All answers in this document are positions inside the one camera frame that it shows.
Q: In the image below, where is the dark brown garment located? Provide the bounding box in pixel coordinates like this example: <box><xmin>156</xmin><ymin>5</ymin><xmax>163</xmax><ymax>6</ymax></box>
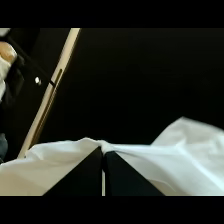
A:
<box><xmin>0</xmin><ymin>28</ymin><xmax>73</xmax><ymax>161</ymax></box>

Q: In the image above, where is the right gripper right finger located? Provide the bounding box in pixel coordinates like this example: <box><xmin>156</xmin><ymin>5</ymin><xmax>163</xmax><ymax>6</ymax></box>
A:
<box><xmin>103</xmin><ymin>150</ymin><xmax>165</xmax><ymax>196</ymax></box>

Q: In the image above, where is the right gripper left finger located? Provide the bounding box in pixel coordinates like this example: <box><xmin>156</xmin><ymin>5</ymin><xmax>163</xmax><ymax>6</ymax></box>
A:
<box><xmin>43</xmin><ymin>146</ymin><xmax>104</xmax><ymax>196</ymax></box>

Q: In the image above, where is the beige garment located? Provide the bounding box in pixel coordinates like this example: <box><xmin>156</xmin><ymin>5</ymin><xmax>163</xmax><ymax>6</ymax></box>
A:
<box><xmin>0</xmin><ymin>41</ymin><xmax>18</xmax><ymax>66</ymax></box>

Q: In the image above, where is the white T-shirt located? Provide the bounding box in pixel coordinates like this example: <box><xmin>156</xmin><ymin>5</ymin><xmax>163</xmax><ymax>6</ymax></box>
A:
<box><xmin>0</xmin><ymin>116</ymin><xmax>224</xmax><ymax>196</ymax></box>

